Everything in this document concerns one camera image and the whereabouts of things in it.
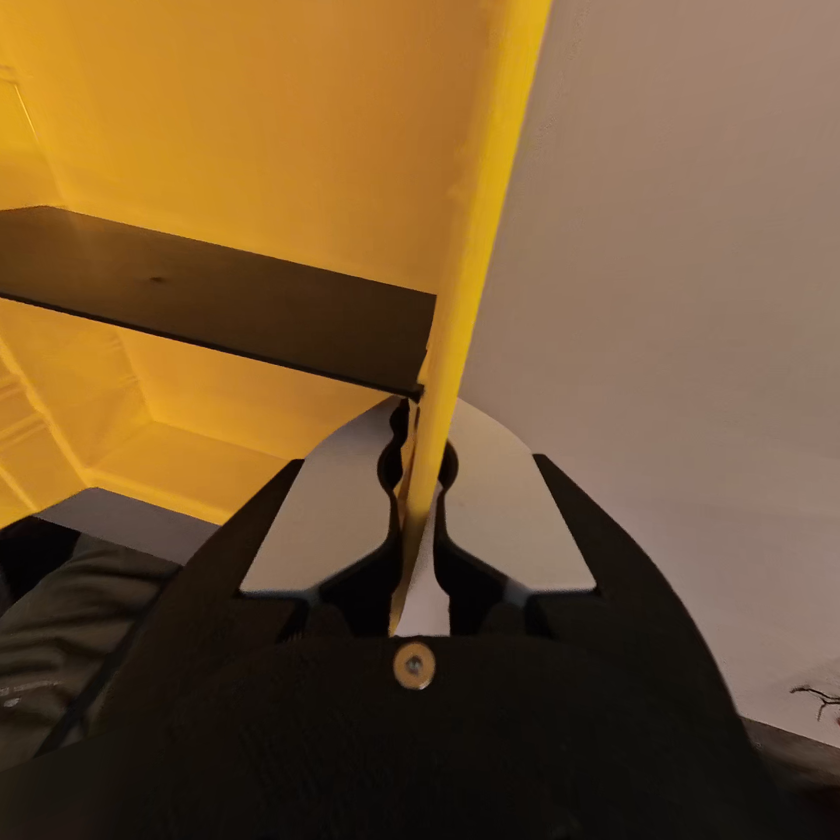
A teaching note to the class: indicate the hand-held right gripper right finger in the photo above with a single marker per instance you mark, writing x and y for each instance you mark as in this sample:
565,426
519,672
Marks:
512,525

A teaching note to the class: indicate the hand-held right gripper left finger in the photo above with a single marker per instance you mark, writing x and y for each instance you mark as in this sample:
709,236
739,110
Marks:
315,525

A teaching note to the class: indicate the black shelf board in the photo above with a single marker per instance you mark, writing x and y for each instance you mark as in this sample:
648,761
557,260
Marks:
229,302

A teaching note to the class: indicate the dark twig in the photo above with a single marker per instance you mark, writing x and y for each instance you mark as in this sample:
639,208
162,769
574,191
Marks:
823,701

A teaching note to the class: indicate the person's olive trouser leg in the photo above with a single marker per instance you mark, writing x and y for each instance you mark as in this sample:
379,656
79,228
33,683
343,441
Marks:
65,623

